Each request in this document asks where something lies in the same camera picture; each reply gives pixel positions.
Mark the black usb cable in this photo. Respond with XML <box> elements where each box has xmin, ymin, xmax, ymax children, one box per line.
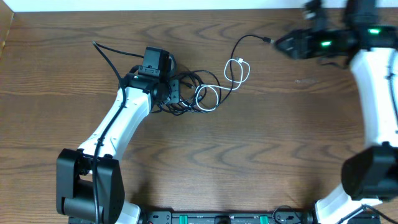
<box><xmin>157</xmin><ymin>34</ymin><xmax>275</xmax><ymax>116</ymax></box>

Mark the white usb cable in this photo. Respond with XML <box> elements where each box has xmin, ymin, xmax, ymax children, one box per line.
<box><xmin>195</xmin><ymin>57</ymin><xmax>251</xmax><ymax>112</ymax></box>

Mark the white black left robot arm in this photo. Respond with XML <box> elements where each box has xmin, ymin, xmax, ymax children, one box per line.
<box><xmin>56</xmin><ymin>47</ymin><xmax>180</xmax><ymax>224</ymax></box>

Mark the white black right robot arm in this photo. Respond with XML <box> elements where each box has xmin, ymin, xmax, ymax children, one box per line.
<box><xmin>274</xmin><ymin>0</ymin><xmax>397</xmax><ymax>223</ymax></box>

